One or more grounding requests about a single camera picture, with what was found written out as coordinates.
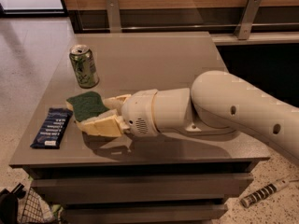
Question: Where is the grey drawer cabinet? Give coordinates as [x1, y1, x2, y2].
[10, 32, 269, 210]

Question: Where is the left metal bracket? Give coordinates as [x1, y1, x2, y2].
[106, 0, 121, 33]

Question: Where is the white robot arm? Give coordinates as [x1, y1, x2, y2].
[77, 71, 299, 161]

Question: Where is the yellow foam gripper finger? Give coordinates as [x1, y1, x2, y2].
[77, 109, 130, 137]
[103, 94, 131, 115]

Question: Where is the grey drawer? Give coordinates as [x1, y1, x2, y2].
[62, 204, 228, 224]
[32, 173, 253, 205]

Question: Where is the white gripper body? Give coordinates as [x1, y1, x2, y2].
[121, 89, 159, 137]

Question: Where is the black object bottom left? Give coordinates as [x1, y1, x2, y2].
[0, 183, 26, 224]

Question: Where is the lower grey drawer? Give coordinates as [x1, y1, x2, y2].
[62, 204, 228, 224]

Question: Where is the metal rail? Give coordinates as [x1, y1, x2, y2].
[74, 23, 299, 34]

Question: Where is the grey side counter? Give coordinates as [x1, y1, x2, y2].
[211, 32, 299, 46]

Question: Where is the upper grey drawer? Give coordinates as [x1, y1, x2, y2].
[32, 173, 253, 205]

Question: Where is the green soda can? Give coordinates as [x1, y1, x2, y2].
[69, 44, 99, 89]

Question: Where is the white power strip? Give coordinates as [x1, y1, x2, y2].
[240, 179, 298, 208]

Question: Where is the blue rxbar wrapper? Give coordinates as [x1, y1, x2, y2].
[30, 108, 73, 149]

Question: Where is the right metal bracket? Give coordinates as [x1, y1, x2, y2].
[235, 0, 262, 40]

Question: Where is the metal bracket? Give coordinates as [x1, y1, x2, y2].
[235, 0, 262, 40]
[106, 0, 121, 33]

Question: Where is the green and yellow sponge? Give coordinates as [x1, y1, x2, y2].
[66, 91, 108, 122]

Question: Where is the wire mesh basket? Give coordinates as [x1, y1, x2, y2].
[19, 188, 59, 224]

